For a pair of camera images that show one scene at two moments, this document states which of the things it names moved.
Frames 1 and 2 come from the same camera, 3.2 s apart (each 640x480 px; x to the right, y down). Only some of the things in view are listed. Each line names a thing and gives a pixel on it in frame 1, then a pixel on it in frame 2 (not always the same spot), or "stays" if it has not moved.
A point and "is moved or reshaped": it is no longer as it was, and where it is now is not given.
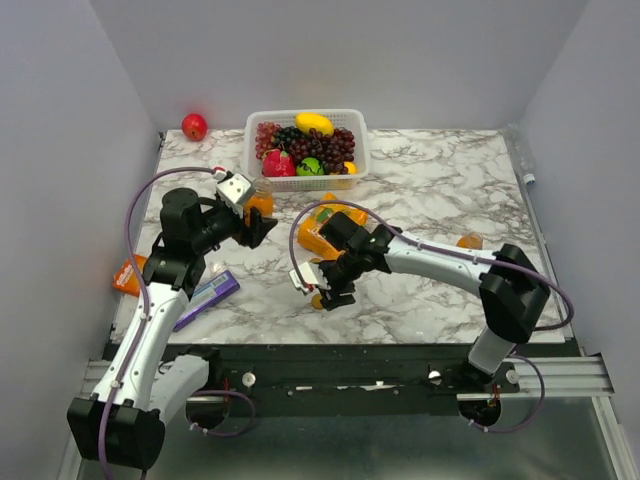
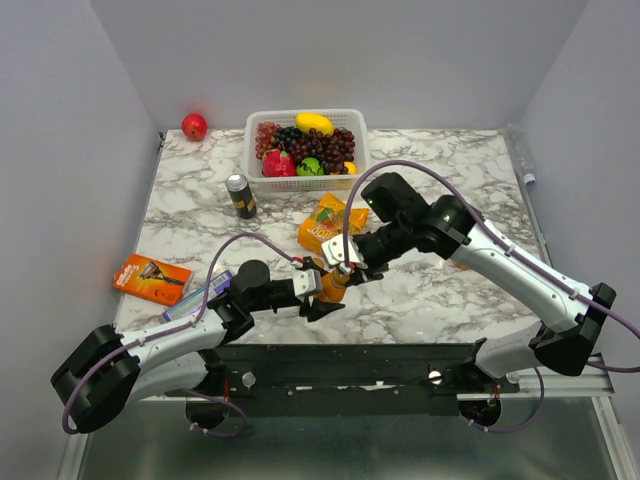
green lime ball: x=310 y=167 stays
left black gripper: x=254 y=234 -> x=317 y=309
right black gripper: x=333 y=298 -> x=358 y=278
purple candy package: x=207 y=296 stays
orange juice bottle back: x=263 y=200 is moved or reshaped
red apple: x=194 y=127 stays
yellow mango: x=308 y=121 stays
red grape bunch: x=263 y=140 stays
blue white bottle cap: x=529 y=178 stays
